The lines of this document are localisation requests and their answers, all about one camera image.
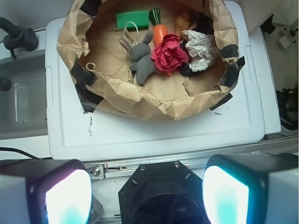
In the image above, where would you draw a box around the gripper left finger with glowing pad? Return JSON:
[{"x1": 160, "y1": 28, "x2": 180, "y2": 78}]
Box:
[{"x1": 0, "y1": 159, "x2": 92, "y2": 224}]

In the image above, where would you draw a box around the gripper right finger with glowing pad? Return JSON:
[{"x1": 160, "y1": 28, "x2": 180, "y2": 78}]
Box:
[{"x1": 202, "y1": 153, "x2": 299, "y2": 224}]

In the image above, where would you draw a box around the crumpled white paper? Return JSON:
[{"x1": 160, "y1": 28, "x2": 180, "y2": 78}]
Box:
[{"x1": 182, "y1": 30, "x2": 219, "y2": 71}]

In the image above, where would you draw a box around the crumpled red paper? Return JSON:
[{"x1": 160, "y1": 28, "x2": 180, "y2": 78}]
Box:
[{"x1": 151, "y1": 34, "x2": 188, "y2": 72}]

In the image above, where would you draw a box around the white plastic tray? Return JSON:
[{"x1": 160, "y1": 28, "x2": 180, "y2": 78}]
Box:
[{"x1": 45, "y1": 0, "x2": 266, "y2": 161}]

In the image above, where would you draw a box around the dark crumpled cloth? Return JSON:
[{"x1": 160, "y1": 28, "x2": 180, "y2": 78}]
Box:
[{"x1": 178, "y1": 40, "x2": 199, "y2": 77}]

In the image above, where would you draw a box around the brown paper bag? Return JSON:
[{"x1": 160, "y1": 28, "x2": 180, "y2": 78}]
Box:
[{"x1": 57, "y1": 0, "x2": 245, "y2": 120}]

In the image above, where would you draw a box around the white plug adapter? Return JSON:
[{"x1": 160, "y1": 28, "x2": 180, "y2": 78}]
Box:
[{"x1": 278, "y1": 27, "x2": 296, "y2": 49}]

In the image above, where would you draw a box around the black faucet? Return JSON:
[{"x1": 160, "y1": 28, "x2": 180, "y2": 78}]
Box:
[{"x1": 0, "y1": 17, "x2": 39, "y2": 59}]

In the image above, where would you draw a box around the grey plush bunny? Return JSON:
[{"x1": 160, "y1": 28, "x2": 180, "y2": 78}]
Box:
[{"x1": 119, "y1": 31, "x2": 158, "y2": 85}]

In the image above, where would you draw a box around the white zip tie loop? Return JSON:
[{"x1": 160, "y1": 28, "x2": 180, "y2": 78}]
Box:
[{"x1": 123, "y1": 21, "x2": 139, "y2": 46}]

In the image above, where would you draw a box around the brown waffle textured item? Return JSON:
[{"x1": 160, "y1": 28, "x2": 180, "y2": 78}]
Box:
[{"x1": 175, "y1": 14, "x2": 194, "y2": 32}]

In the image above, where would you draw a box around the orange toy carrot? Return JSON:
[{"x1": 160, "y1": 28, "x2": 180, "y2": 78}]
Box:
[{"x1": 149, "y1": 8, "x2": 172, "y2": 76}]

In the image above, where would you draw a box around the green rectangular block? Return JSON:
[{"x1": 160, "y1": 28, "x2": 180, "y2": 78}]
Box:
[{"x1": 116, "y1": 10, "x2": 149, "y2": 29}]

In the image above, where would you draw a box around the black cable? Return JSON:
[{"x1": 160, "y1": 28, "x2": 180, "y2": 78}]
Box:
[{"x1": 0, "y1": 147, "x2": 42, "y2": 161}]

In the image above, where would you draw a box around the aluminium rail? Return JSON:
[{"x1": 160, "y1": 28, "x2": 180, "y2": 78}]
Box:
[{"x1": 84, "y1": 135, "x2": 299, "y2": 182}]

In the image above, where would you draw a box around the black octagonal mount plate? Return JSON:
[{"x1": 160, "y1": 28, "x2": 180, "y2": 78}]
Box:
[{"x1": 118, "y1": 162, "x2": 209, "y2": 224}]

